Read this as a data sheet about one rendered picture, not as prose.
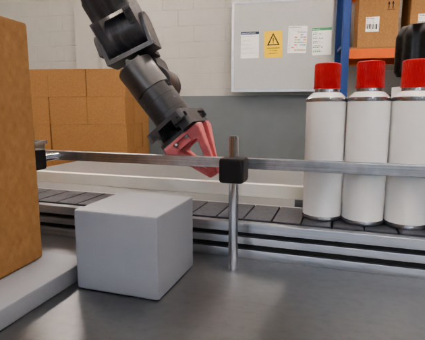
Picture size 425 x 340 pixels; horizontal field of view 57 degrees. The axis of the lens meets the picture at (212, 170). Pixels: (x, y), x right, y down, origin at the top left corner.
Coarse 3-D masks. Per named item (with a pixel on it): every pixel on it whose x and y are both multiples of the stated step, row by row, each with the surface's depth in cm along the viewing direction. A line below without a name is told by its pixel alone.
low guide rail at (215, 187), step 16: (48, 176) 71; (64, 176) 70; (80, 176) 68; (96, 176) 67; (112, 176) 66; (128, 176) 66; (144, 176) 65; (208, 192) 61; (224, 192) 60; (240, 192) 60; (256, 192) 59; (272, 192) 58; (288, 192) 57
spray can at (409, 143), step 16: (416, 64) 46; (416, 80) 46; (400, 96) 47; (416, 96) 45; (400, 112) 47; (416, 112) 45; (400, 128) 47; (416, 128) 46; (400, 144) 47; (416, 144) 46; (400, 160) 47; (416, 160) 46; (400, 176) 47; (400, 192) 48; (416, 192) 47; (384, 208) 51; (400, 208) 48; (416, 208) 47; (400, 224) 48; (416, 224) 47
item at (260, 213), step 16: (48, 192) 69; (64, 192) 69; (80, 192) 69; (192, 208) 58; (208, 208) 58; (224, 208) 58; (240, 208) 58; (256, 208) 58; (272, 208) 58; (288, 208) 58; (288, 224) 51; (304, 224) 50; (320, 224) 50; (336, 224) 50; (384, 224) 50
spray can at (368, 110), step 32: (384, 64) 47; (352, 96) 48; (384, 96) 47; (352, 128) 49; (384, 128) 47; (352, 160) 49; (384, 160) 48; (352, 192) 49; (384, 192) 49; (352, 224) 50
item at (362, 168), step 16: (80, 160) 60; (96, 160) 59; (112, 160) 58; (128, 160) 57; (144, 160) 56; (160, 160) 55; (176, 160) 55; (192, 160) 54; (208, 160) 53; (256, 160) 51; (272, 160) 50; (288, 160) 50; (304, 160) 50; (416, 176) 45
